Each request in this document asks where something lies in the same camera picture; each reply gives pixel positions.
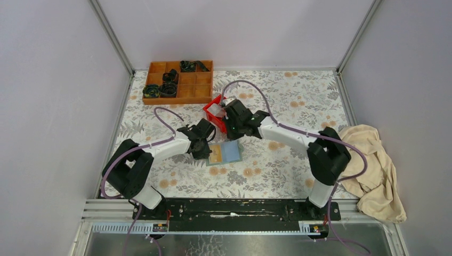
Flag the red plastic bin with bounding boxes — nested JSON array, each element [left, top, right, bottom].
[[203, 95, 227, 133]]

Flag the orange credit card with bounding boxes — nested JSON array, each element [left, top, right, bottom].
[[208, 143, 222, 164]]

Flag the stack of credit cards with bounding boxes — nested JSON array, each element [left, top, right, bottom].
[[207, 104, 226, 118]]

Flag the green card holder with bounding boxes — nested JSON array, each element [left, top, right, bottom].
[[206, 140, 244, 166]]

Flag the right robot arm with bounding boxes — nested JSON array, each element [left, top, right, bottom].
[[220, 99, 351, 220]]

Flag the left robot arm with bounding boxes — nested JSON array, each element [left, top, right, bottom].
[[101, 118, 216, 219]]

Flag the floral patterned mat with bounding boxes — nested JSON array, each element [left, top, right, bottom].
[[116, 70, 348, 198]]

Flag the orange compartment tray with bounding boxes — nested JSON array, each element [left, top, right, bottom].
[[142, 60, 214, 105]]

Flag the beige crumpled cloth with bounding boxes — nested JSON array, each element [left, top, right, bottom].
[[339, 124, 407, 223]]

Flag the black ring coil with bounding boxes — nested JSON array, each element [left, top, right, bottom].
[[159, 83, 178, 99]]

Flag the black strap coil middle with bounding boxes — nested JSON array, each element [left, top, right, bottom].
[[162, 69, 180, 84]]

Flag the black yellow strap coil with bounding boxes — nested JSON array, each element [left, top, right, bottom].
[[142, 84, 162, 99]]

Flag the black strap coil top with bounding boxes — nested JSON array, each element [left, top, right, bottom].
[[180, 60, 211, 73]]

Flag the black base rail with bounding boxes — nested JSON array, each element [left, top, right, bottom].
[[132, 198, 341, 233]]

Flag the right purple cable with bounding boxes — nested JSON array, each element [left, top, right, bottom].
[[220, 80, 372, 255]]

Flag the aluminium frame post left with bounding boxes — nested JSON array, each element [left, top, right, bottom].
[[88, 0, 135, 77]]

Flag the aluminium frame post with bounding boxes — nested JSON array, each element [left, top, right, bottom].
[[88, 0, 135, 77], [336, 0, 384, 76]]

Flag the aluminium frame post right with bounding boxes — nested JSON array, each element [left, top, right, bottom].
[[336, 0, 384, 76]]

